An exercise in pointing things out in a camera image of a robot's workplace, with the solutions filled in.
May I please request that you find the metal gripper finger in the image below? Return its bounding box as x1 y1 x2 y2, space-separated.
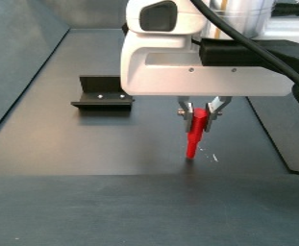
204 96 231 132
177 96 193 133

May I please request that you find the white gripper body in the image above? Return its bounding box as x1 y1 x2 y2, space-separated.
120 0 291 96

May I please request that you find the red peg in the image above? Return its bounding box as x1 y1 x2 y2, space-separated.
185 108 208 159

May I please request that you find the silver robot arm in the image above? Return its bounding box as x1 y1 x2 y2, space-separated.
120 0 299 129

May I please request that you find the black angle bracket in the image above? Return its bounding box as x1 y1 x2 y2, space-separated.
71 75 133 111

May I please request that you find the black cable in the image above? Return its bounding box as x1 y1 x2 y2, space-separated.
188 0 299 97

